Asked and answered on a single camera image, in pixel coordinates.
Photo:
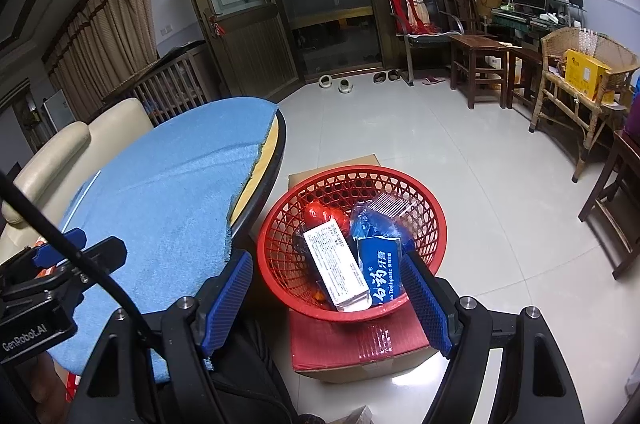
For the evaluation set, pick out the blue tablecloth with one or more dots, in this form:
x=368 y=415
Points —
x=165 y=184

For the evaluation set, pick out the beige curtain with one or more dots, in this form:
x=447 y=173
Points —
x=110 y=34

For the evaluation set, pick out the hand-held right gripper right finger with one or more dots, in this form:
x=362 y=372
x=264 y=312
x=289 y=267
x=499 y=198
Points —
x=425 y=299

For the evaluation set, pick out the wooden chair with clothes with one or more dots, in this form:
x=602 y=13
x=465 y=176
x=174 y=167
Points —
x=430 y=39

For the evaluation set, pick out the dark wooden side table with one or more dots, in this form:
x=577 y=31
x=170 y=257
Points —
x=525 y=54

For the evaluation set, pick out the grey striped packet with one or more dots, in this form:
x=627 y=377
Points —
x=395 y=204

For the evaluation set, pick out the cream leather sofa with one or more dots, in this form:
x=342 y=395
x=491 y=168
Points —
x=50 y=164

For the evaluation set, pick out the blue plastic bag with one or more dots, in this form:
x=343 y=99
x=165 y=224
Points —
x=370 y=224

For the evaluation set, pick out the red-topped cardboard box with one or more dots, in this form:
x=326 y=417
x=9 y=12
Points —
x=340 y=344

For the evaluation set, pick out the person's dark pants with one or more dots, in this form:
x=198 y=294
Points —
x=255 y=379

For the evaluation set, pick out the dark shoe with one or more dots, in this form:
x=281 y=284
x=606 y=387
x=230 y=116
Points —
x=380 y=77
x=394 y=75

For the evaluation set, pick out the round wooden table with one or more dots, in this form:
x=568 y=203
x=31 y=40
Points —
x=267 y=164

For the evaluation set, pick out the blue toothpaste box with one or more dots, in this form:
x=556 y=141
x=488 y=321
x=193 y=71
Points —
x=380 y=264

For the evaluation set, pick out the red plastic bag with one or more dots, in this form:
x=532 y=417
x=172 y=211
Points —
x=317 y=214

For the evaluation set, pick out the wicker armchair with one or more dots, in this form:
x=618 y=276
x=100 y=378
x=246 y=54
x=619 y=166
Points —
x=555 y=44

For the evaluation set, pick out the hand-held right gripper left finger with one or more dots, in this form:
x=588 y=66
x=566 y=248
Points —
x=227 y=299

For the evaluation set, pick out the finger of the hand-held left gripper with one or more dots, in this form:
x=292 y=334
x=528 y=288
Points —
x=102 y=254

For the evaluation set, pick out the wooden baby crib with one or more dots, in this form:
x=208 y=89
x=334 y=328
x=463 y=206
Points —
x=170 y=89

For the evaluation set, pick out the red plastic basket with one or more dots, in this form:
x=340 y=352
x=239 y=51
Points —
x=320 y=309

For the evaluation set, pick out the wooden bench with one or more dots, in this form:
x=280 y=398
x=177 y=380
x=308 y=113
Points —
x=330 y=17

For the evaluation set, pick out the purple cloth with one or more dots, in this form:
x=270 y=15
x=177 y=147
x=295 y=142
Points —
x=634 y=119

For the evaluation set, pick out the yellow carton box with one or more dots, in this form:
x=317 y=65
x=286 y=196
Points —
x=587 y=74

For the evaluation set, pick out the cluttered computer desk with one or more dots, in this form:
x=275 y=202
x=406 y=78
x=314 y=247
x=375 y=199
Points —
x=520 y=22

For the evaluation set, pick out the pink flip-flop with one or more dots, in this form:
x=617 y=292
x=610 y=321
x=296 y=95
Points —
x=433 y=80

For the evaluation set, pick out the beige striped scarf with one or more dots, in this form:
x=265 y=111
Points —
x=417 y=2

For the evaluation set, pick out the red knot door ornament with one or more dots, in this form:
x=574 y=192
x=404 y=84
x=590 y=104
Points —
x=216 y=27

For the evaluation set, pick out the white slipper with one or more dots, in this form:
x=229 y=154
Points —
x=345 y=86
x=326 y=81

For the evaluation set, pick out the square wooden stool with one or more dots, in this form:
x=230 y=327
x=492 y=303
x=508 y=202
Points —
x=477 y=42

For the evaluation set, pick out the dark wooden armchair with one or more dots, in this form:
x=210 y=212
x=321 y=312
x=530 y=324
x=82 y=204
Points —
x=620 y=154

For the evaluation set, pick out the white purple carton box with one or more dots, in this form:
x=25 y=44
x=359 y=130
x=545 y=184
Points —
x=335 y=269

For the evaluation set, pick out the red scarf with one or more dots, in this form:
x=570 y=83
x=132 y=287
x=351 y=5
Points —
x=397 y=4

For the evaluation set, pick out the dark wooden chair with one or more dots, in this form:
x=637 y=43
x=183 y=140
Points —
x=462 y=9

